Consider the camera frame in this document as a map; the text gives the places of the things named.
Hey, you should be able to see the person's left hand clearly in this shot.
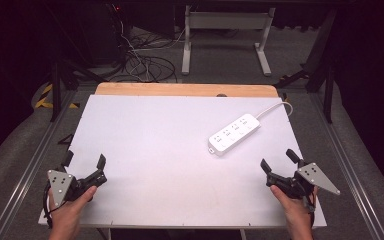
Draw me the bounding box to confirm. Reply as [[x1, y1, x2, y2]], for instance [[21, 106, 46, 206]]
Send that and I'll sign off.
[[47, 185, 98, 240]]

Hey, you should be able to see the white power strip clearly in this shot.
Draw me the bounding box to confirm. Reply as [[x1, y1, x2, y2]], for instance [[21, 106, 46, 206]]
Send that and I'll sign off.
[[207, 113, 262, 157]]

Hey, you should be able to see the yellow black hazard tape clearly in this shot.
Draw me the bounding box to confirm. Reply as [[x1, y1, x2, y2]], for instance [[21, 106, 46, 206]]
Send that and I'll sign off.
[[34, 83, 81, 110]]

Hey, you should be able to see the white power strip cable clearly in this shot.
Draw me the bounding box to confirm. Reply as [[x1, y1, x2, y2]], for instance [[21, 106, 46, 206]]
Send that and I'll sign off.
[[255, 101, 294, 120]]

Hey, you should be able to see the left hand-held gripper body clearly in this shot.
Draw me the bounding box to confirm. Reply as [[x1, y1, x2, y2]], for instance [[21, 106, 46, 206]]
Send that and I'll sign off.
[[47, 168, 108, 208]]

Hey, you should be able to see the black metal stand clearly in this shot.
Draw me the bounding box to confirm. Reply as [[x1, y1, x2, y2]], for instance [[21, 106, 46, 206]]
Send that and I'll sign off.
[[44, 3, 106, 123], [273, 8, 339, 124]]

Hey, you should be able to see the white metal stand frame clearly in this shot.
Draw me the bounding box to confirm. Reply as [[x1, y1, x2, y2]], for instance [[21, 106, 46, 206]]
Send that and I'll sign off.
[[181, 4, 277, 77]]

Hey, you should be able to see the dark equipment cabinet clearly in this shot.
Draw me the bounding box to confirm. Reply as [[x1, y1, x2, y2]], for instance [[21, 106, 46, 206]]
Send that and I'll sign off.
[[69, 1, 129, 68]]

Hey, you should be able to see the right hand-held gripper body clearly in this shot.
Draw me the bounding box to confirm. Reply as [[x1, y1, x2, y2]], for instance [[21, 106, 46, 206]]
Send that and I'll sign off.
[[265, 162, 341, 201]]

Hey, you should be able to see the wooden board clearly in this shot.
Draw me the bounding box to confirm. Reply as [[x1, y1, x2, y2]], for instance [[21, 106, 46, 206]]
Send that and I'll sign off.
[[94, 82, 279, 99]]

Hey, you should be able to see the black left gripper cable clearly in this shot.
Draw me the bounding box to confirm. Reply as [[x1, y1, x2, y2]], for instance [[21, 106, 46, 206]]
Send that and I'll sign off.
[[42, 182, 68, 229]]

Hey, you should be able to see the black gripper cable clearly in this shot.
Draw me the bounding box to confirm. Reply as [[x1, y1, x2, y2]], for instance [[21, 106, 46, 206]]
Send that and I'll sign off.
[[42, 182, 68, 229], [302, 186, 316, 229]]

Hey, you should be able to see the person's right hand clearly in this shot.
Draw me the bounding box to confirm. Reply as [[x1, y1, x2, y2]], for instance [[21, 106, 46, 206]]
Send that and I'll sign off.
[[269, 184, 319, 240]]

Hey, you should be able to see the tangle of floor cables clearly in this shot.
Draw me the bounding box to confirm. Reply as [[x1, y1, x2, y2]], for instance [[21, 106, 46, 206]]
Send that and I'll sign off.
[[109, 3, 188, 84]]

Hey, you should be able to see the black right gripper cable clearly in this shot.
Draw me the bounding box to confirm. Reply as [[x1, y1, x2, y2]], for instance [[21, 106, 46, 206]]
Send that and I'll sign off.
[[302, 186, 316, 229]]

